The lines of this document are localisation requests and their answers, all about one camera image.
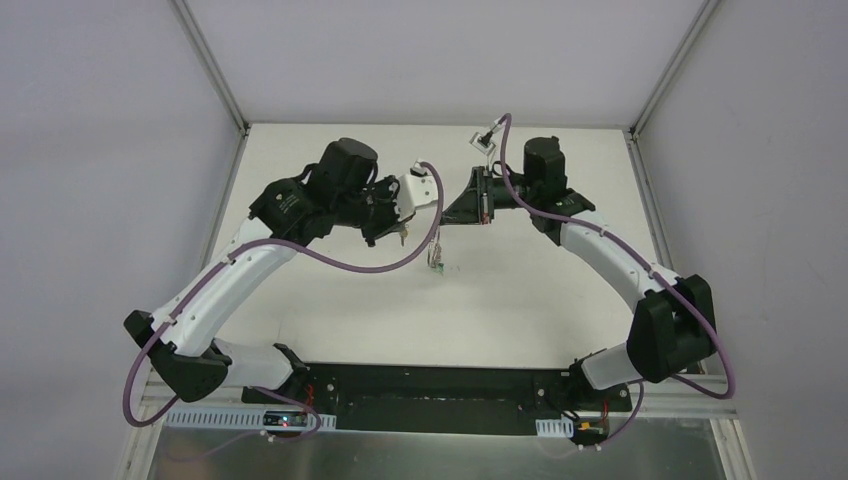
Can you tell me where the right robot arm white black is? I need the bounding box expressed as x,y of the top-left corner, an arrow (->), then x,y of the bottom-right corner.
441,137 -> 717,410

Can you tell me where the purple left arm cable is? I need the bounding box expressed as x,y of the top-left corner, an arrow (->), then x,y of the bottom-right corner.
123,161 -> 445,462

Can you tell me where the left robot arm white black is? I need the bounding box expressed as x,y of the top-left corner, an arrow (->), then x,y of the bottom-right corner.
124,137 -> 415,405

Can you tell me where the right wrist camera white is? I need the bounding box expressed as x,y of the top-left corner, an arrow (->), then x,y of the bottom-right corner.
469,125 -> 500,157

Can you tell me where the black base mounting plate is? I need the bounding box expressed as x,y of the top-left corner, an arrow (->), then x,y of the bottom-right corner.
277,363 -> 632,436

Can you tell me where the aluminium front rail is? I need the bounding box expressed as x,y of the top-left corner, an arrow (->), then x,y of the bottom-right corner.
135,373 -> 738,420

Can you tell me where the yellow tagged key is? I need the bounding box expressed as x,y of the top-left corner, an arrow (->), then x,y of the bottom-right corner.
398,223 -> 409,248

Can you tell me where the aluminium frame post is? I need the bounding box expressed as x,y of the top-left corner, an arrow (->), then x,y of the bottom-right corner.
168,0 -> 250,137
629,0 -> 723,140

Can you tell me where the aluminium frame post left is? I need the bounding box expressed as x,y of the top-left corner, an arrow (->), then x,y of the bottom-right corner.
168,0 -> 250,137

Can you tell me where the aluminium frame post right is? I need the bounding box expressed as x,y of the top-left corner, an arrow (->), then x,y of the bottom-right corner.
629,0 -> 723,140

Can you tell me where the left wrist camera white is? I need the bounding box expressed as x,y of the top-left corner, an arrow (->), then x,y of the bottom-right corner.
395,162 -> 440,221

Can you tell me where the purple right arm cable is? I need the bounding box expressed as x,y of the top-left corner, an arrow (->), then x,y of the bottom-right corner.
498,113 -> 737,460

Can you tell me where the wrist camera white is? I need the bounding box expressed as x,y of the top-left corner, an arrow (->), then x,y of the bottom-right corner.
395,162 -> 440,221
469,125 -> 500,157

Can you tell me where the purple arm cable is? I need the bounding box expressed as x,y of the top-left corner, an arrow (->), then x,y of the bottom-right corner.
123,161 -> 445,462
498,113 -> 737,460

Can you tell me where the silver keyring with clips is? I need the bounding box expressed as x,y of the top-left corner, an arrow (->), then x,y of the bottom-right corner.
426,227 -> 444,273

